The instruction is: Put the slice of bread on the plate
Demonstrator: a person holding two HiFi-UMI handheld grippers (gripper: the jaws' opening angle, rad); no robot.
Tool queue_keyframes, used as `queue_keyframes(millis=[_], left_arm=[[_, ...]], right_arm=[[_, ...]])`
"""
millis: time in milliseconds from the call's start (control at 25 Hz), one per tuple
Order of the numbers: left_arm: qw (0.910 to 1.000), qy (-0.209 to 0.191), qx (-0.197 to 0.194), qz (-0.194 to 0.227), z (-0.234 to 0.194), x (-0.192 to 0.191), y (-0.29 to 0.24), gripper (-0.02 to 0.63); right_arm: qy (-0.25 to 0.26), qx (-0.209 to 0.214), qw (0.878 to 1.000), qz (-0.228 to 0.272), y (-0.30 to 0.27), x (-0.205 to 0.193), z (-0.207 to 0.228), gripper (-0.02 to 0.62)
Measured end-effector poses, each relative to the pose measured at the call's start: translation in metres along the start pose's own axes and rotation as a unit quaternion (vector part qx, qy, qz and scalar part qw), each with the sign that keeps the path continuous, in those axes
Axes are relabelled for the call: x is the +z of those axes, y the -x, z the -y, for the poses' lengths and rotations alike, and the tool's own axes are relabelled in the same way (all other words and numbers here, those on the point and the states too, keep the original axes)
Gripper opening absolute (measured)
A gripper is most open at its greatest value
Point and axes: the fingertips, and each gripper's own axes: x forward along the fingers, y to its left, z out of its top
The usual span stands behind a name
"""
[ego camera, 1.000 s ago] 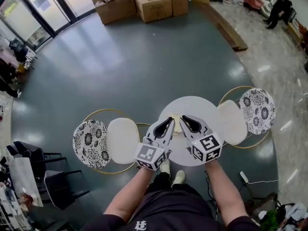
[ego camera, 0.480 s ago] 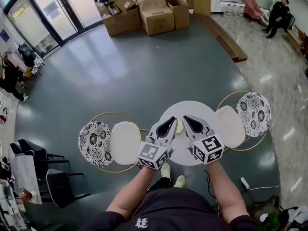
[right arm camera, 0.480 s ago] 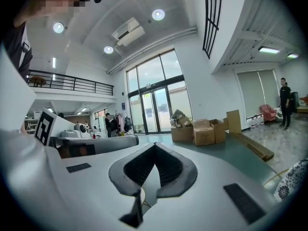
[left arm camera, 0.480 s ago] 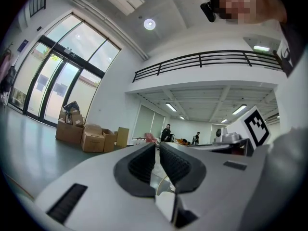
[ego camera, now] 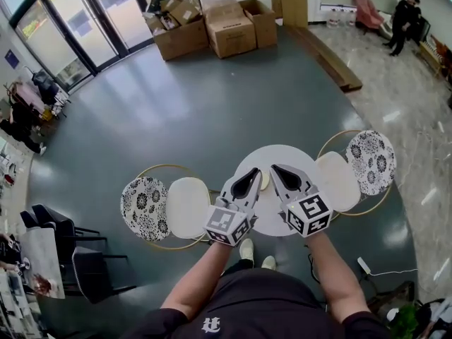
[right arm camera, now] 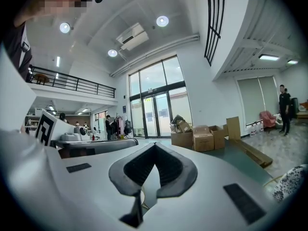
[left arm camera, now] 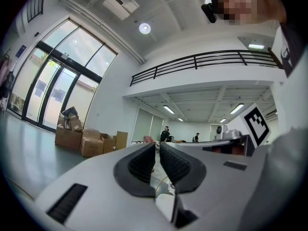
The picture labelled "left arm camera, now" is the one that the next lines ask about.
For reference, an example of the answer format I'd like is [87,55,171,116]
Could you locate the round white table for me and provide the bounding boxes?
[155,193,176,222]

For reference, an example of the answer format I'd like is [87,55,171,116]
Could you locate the black folded item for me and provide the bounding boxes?
[62,106,77,117]

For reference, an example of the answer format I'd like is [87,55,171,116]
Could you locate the small labelled cardboard box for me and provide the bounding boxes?
[69,119,82,132]

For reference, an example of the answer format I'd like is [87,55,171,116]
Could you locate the tall flat cardboard box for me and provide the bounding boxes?
[115,130,128,151]

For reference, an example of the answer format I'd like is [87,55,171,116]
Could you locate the grey window blinds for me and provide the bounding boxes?
[131,107,164,146]

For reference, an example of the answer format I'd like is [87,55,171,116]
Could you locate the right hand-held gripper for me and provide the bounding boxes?
[202,102,272,157]

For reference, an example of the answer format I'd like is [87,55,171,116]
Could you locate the black-framed glass door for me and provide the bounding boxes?
[7,18,118,133]

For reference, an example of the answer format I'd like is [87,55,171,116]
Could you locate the black head-worn camera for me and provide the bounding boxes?
[201,2,217,24]

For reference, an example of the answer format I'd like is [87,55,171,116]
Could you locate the closed cardboard box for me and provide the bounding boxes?
[80,128,104,158]

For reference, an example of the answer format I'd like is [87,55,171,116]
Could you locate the large open cardboard box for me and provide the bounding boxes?
[54,126,84,150]

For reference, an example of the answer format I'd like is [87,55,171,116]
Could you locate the blue wall sign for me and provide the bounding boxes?
[15,44,26,58]

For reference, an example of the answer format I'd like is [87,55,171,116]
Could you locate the white ceiling pipes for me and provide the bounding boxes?
[59,0,145,64]

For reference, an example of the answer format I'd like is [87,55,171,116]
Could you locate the white ceiling air conditioner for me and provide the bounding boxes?
[102,0,140,21]

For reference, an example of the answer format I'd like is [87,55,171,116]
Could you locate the person's head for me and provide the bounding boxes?
[211,0,287,26]

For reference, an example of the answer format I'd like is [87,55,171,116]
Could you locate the hanging clothes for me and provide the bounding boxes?
[0,47,16,112]

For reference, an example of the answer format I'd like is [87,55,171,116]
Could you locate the black balcony railing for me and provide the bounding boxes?
[129,47,283,88]

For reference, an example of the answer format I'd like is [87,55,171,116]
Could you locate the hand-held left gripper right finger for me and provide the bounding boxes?
[160,142,270,231]

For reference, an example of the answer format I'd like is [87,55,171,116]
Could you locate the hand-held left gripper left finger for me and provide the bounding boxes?
[33,142,175,231]

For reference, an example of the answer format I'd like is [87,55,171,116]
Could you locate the open-flap cardboard box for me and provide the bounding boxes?
[100,133,116,155]

